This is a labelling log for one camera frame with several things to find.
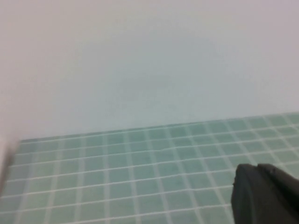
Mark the green white grid tablecloth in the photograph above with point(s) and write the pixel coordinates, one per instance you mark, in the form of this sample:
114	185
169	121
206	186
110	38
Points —
116	175

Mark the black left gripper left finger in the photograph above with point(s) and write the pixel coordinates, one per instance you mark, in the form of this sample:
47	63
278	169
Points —
254	200

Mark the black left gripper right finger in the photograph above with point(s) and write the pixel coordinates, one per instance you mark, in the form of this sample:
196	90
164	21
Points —
282	179

